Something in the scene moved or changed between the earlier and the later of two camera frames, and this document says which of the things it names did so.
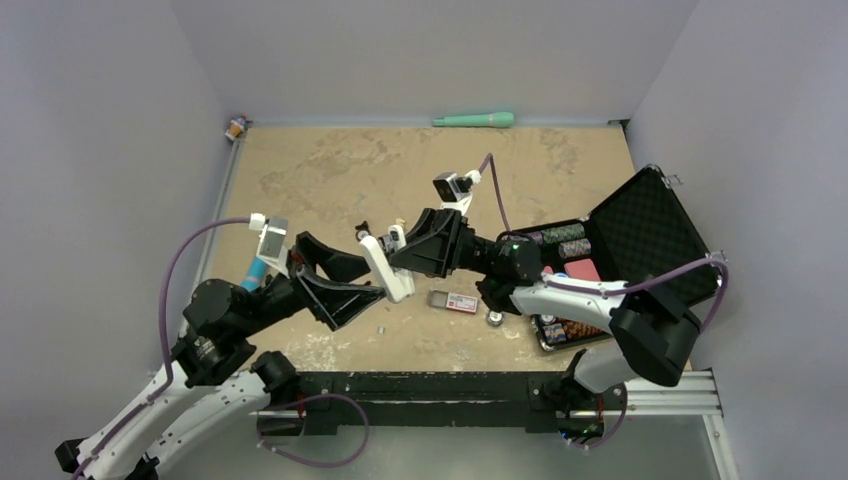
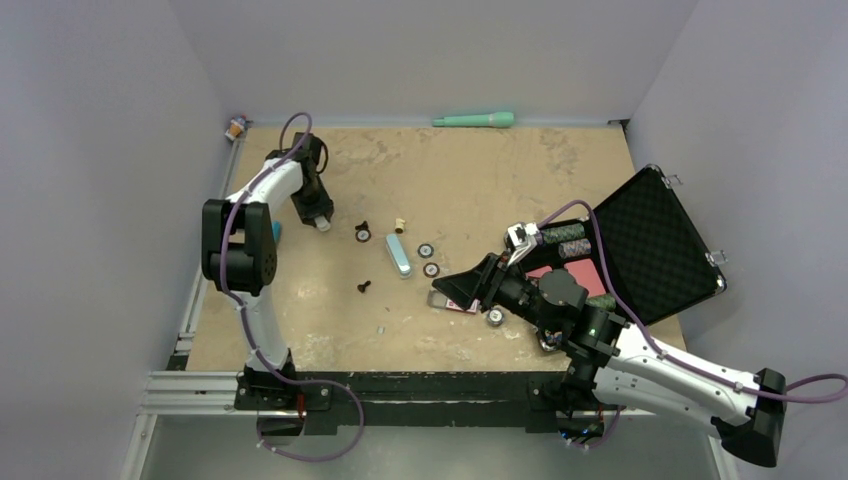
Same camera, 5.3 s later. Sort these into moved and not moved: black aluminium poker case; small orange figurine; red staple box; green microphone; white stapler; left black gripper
Moved: white stapler; left black gripper
Not moved: green microphone; red staple box; black aluminium poker case; small orange figurine
